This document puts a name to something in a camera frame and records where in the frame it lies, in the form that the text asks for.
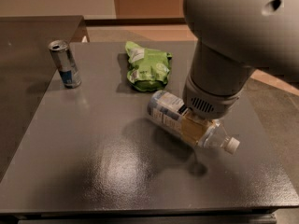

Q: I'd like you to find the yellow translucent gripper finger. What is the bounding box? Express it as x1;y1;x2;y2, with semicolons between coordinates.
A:
181;111;215;147

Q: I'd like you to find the blue label plastic bottle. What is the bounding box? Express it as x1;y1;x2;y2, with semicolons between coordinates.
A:
147;91;240;154

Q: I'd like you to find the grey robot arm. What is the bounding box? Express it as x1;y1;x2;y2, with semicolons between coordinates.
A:
183;0;299;119

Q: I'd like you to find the green crumpled snack bag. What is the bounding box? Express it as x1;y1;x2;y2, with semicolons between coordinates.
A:
125;41;172;92

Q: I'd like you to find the silver blue drink can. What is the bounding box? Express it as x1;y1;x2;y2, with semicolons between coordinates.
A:
49;40;81;89

